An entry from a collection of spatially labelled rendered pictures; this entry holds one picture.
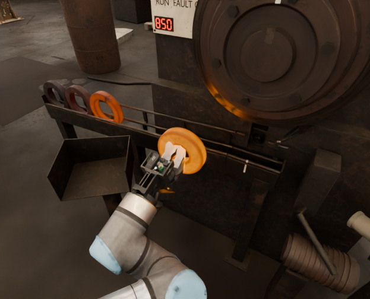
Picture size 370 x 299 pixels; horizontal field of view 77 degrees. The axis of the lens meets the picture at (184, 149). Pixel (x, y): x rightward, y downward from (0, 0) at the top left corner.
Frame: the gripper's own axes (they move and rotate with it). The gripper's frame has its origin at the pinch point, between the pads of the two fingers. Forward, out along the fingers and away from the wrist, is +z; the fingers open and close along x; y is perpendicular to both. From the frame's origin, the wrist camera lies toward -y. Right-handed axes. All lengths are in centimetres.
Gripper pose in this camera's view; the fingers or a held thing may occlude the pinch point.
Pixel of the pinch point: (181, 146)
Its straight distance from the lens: 71.2
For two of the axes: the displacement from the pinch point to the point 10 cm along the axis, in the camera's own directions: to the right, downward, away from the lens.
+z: 4.7, -7.6, 4.5
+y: -1.3, -5.7, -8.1
